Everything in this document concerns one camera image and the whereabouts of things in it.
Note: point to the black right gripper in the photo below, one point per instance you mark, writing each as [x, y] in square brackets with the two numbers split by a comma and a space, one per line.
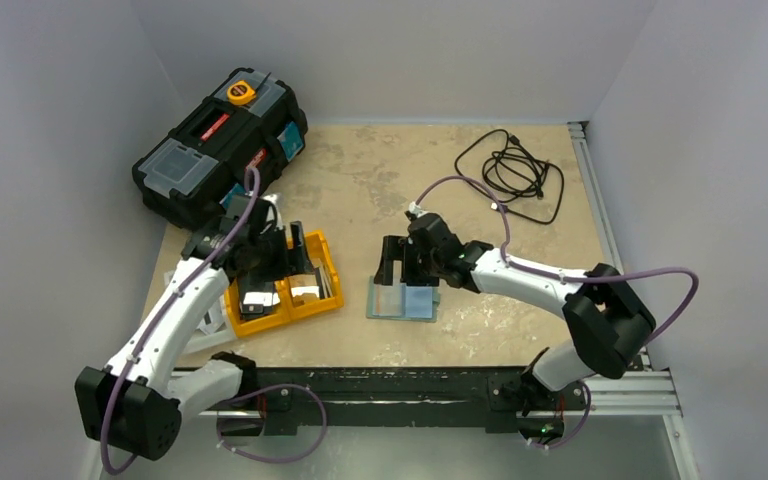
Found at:
[408, 255]

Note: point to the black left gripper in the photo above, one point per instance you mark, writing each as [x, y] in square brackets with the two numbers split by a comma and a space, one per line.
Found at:
[291, 261]

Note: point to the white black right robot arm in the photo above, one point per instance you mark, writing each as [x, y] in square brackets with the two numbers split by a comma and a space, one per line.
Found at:
[607, 321]

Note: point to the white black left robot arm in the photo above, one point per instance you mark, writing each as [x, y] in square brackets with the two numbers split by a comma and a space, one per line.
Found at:
[134, 403]

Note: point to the stack of tan cards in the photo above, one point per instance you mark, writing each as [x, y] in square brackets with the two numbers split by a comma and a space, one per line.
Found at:
[306, 289]

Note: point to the yellow bin with tan cards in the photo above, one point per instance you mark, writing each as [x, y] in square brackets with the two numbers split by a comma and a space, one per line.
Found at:
[319, 251]

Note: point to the stack of black cards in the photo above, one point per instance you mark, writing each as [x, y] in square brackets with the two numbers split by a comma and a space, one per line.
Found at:
[257, 300]

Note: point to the yellow bin with black cards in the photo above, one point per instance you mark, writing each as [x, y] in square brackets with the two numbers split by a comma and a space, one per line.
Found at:
[230, 305]

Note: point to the white plastic tray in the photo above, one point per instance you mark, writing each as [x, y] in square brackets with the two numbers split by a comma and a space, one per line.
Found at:
[205, 331]

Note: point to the black plastic toolbox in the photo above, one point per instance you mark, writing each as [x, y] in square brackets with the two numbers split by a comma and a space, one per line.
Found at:
[190, 176]

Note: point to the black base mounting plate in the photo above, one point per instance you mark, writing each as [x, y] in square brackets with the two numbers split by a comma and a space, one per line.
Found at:
[497, 400]

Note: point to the yellow tape measure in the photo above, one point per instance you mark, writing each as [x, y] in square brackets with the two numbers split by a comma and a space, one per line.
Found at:
[241, 93]

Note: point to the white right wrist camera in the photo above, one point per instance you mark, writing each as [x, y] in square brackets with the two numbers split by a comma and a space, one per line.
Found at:
[415, 211]

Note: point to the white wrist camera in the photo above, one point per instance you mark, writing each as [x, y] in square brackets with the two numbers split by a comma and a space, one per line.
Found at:
[274, 198]
[415, 211]

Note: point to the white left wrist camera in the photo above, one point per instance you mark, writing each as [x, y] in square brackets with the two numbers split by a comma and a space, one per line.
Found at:
[274, 198]

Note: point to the aluminium frame rail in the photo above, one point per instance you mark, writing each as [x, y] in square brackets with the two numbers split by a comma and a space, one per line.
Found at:
[634, 392]

